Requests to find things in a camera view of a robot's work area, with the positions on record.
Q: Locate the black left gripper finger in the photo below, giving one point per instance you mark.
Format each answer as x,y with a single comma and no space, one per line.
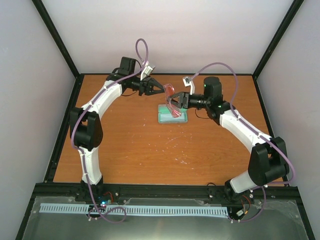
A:
153,84
155,92

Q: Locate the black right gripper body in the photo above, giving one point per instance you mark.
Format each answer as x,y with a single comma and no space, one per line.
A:
187,104

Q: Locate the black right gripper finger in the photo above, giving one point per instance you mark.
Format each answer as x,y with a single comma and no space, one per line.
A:
178,104
176,96

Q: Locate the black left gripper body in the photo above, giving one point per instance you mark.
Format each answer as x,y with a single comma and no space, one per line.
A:
143,86

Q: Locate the red transparent sunglasses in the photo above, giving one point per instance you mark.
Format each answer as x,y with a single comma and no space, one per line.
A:
169,92

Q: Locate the grey glasses case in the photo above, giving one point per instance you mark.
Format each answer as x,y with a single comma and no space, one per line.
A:
162,109

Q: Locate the light blue cleaning cloth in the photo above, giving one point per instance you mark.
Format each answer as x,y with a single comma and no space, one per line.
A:
168,118

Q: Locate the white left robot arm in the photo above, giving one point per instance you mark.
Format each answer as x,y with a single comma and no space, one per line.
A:
86,132

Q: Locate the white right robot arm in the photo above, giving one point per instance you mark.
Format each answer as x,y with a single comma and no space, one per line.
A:
268,155

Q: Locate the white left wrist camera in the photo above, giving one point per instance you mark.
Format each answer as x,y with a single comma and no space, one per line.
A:
147,70

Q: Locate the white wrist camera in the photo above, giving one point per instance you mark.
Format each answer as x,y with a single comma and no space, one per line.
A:
188,82
147,70

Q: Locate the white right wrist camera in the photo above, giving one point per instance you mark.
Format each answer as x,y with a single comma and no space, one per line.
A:
188,82

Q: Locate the black table edge rail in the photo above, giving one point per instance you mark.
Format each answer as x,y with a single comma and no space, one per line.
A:
180,74

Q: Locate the light blue slotted cable duct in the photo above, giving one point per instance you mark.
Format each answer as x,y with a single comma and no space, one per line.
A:
139,210

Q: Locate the black left frame post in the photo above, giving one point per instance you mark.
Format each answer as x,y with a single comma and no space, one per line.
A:
47,20

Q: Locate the black frame post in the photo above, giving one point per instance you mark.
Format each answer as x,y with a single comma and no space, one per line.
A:
281,30
47,20

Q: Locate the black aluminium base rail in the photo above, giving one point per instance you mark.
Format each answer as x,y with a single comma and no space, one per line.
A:
120,192

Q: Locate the black right frame post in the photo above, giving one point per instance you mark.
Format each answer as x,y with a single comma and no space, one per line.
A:
281,30

